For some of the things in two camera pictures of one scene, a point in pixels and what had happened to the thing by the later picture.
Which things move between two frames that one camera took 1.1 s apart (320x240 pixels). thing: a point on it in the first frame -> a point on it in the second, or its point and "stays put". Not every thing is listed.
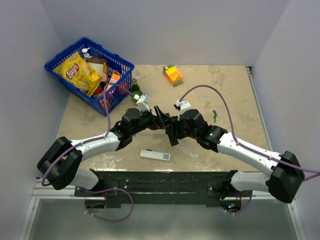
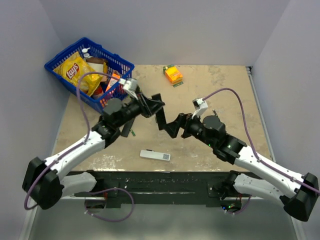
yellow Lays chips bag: [75, 69] stays put
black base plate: [123, 187] stays put
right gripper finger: [173, 140] -> [173, 127]
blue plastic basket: [119, 94] stays put
